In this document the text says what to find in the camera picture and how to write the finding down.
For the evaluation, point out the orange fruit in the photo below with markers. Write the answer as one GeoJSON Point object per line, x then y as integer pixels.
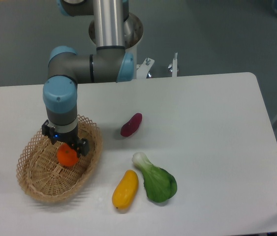
{"type": "Point", "coordinates": [66, 155]}

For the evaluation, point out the woven wicker basket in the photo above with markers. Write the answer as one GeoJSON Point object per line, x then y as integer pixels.
{"type": "Point", "coordinates": [42, 177]}

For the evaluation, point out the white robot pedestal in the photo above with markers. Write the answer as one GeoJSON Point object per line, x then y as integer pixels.
{"type": "Point", "coordinates": [133, 37]}

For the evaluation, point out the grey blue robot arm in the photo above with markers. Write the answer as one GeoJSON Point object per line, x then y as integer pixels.
{"type": "Point", "coordinates": [67, 69]}

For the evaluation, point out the white bracket frame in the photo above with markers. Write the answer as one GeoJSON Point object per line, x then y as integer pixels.
{"type": "Point", "coordinates": [143, 70]}

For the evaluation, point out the yellow mango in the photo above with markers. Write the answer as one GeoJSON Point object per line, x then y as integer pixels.
{"type": "Point", "coordinates": [126, 190]}

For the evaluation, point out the green bok choy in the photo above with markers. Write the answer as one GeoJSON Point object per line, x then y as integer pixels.
{"type": "Point", "coordinates": [159, 184]}

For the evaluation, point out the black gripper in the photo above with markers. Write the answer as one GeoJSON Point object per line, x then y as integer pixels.
{"type": "Point", "coordinates": [81, 146]}

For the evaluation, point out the purple sweet potato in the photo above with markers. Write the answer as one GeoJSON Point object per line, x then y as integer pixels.
{"type": "Point", "coordinates": [132, 125]}

